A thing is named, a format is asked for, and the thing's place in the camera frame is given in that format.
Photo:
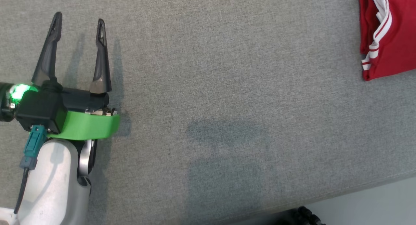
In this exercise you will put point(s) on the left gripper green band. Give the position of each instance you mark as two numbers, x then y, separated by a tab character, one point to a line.
87	125

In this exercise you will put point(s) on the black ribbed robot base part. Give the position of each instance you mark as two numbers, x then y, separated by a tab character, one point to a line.
302	217

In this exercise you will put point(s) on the red white basketball jersey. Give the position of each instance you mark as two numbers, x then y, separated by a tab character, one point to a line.
399	39

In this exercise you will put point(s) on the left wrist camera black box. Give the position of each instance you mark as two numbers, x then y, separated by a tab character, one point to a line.
39	108

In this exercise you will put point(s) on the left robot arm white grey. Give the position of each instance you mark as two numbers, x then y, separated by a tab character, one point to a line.
52	186

